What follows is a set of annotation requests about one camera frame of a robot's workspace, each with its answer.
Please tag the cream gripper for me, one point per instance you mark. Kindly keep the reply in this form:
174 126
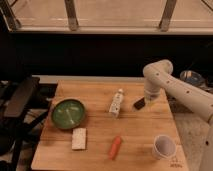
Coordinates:
150 100

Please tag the green bowl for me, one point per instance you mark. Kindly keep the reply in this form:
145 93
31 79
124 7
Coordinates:
68 114

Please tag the white ceramic cup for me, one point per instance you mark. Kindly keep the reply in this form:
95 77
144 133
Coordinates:
163 147

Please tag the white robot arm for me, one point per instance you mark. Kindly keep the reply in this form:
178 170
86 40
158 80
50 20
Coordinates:
159 75

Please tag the white sponge block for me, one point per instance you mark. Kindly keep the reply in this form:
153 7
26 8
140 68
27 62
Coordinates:
79 139

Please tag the orange carrot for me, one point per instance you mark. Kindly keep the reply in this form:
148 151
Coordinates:
115 147

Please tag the black eraser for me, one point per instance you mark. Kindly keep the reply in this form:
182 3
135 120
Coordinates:
139 104

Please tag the white plastic bottle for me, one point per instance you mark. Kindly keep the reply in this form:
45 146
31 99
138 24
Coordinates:
116 103

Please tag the blue round dish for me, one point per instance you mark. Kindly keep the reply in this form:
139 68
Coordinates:
191 77

